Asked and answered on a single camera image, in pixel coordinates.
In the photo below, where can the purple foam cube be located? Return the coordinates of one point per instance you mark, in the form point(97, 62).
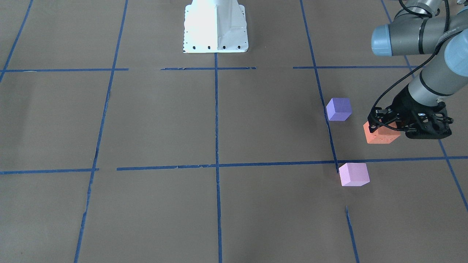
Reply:
point(339, 109)

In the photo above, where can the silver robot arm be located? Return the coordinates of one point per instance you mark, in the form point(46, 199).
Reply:
point(417, 29)

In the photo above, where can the pink foam cube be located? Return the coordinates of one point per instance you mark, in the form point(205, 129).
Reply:
point(354, 174)

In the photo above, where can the orange foam cube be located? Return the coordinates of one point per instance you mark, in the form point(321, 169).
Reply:
point(382, 135)

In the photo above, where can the white pedestal column base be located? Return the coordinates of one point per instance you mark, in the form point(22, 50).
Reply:
point(215, 26)

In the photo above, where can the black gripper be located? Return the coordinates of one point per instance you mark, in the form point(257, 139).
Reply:
point(403, 102)

